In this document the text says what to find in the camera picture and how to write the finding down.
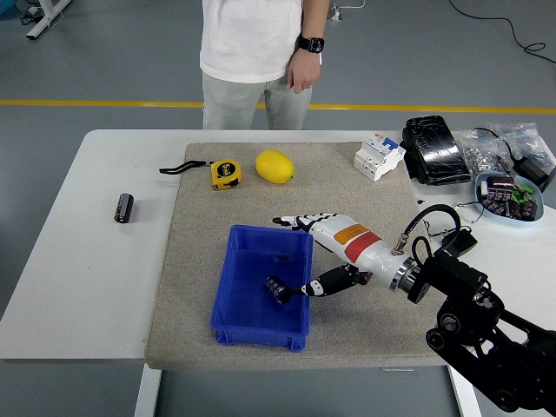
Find yellow lemon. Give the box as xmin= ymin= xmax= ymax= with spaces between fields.
xmin=255 ymin=149 xmax=295 ymax=185

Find white table leg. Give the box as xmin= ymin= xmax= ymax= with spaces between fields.
xmin=133 ymin=363 xmax=162 ymax=417
xmin=448 ymin=363 xmax=482 ymax=417

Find light blue bowl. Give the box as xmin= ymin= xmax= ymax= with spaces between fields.
xmin=473 ymin=171 xmax=546 ymax=228

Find blue plastic box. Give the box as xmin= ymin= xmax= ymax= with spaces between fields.
xmin=209 ymin=223 xmax=314 ymax=351

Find yellow tape measure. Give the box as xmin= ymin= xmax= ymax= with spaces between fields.
xmin=158 ymin=159 xmax=243 ymax=191

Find grey-brown mat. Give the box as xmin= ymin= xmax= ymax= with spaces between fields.
xmin=143 ymin=142 xmax=464 ymax=371

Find robot right hand white shell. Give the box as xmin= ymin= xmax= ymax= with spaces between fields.
xmin=272 ymin=211 xmax=408 ymax=299

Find person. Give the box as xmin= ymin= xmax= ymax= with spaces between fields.
xmin=199 ymin=0 xmax=332 ymax=130

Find black wrapped pack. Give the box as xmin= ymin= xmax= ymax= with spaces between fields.
xmin=400 ymin=115 xmax=473 ymax=187

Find person's left hand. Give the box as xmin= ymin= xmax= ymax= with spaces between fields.
xmin=286 ymin=48 xmax=322 ymax=95

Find green connectors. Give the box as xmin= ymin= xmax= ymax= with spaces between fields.
xmin=511 ymin=184 xmax=536 ymax=204

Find white stand foot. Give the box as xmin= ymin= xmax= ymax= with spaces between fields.
xmin=25 ymin=0 xmax=73 ymax=41

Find black wrist watch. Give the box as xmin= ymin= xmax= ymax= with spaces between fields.
xmin=296 ymin=35 xmax=326 ymax=54

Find black floor cable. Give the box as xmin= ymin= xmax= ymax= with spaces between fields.
xmin=447 ymin=0 xmax=556 ymax=66

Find white circuit breaker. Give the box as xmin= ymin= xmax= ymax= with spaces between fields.
xmin=352 ymin=132 xmax=407 ymax=182

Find large dark battery in bowl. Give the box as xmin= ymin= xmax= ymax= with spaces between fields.
xmin=485 ymin=175 xmax=516 ymax=195

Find clear bag of blue screws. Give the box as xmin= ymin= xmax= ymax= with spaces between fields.
xmin=484 ymin=121 xmax=546 ymax=164

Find black power adapter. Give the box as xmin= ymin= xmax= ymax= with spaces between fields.
xmin=513 ymin=155 xmax=556 ymax=192

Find clear bag of metal nuts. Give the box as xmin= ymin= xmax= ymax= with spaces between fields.
xmin=455 ymin=129 xmax=513 ymax=173

